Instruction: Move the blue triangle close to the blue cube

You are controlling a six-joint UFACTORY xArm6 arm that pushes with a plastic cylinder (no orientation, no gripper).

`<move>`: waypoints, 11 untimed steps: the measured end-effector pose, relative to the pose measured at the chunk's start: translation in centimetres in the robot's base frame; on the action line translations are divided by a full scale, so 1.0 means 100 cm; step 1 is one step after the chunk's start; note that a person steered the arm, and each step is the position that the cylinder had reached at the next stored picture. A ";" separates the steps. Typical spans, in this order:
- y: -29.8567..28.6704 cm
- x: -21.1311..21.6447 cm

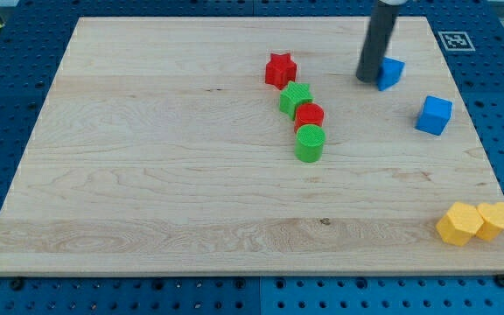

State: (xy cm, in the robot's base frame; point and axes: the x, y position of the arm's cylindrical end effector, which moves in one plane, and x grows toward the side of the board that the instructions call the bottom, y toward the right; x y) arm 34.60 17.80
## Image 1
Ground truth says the blue triangle block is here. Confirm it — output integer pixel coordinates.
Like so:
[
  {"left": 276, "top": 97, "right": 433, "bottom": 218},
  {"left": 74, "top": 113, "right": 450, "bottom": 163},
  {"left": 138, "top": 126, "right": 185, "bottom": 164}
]
[{"left": 376, "top": 57, "right": 405, "bottom": 91}]

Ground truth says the blue cube block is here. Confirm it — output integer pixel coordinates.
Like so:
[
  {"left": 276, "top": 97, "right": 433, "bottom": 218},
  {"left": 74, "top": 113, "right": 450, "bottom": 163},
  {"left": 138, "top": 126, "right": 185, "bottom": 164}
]
[{"left": 415, "top": 95, "right": 453, "bottom": 136}]

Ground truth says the light wooden board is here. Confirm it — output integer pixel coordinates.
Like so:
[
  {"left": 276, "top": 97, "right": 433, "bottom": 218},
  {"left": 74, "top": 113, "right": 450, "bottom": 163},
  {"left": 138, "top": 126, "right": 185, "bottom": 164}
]
[{"left": 0, "top": 17, "right": 504, "bottom": 277}]

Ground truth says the green cylinder block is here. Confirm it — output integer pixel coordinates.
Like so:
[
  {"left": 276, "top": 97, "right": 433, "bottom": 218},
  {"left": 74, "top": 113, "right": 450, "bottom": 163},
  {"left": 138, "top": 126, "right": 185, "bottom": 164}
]
[{"left": 294, "top": 124, "right": 326, "bottom": 163}]

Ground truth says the red cylinder block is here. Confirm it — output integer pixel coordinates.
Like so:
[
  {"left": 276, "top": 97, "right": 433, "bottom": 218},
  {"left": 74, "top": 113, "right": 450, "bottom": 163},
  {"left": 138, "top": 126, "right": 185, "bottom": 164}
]
[{"left": 294, "top": 102, "right": 325, "bottom": 133}]

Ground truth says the green star block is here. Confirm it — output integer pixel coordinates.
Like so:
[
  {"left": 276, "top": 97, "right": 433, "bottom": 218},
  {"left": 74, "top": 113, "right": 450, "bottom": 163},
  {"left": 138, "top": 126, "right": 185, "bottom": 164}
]
[{"left": 279, "top": 81, "right": 313, "bottom": 121}]

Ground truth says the red star block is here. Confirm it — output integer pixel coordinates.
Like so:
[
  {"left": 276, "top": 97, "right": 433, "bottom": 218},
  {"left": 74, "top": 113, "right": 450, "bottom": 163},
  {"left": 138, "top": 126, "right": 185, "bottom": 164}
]
[{"left": 264, "top": 52, "right": 297, "bottom": 90}]

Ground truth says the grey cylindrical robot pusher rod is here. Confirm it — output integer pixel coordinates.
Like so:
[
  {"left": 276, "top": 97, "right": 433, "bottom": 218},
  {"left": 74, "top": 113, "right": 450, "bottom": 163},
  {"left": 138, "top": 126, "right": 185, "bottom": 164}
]
[{"left": 356, "top": 0, "right": 406, "bottom": 83}]

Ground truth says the yellow hexagon block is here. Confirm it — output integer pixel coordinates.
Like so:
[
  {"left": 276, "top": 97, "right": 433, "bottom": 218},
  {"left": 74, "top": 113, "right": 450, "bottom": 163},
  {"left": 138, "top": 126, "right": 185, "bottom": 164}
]
[{"left": 436, "top": 201, "right": 484, "bottom": 247}]

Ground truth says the white fiducial marker tag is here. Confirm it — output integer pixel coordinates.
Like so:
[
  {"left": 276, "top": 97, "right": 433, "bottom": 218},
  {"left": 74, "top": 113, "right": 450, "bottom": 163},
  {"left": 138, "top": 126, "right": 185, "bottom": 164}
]
[{"left": 437, "top": 31, "right": 475, "bottom": 52}]

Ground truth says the yellow heart block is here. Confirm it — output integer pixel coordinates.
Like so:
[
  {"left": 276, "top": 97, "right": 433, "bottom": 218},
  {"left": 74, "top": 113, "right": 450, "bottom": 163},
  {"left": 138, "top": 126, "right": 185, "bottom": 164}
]
[{"left": 476, "top": 202, "right": 504, "bottom": 242}]

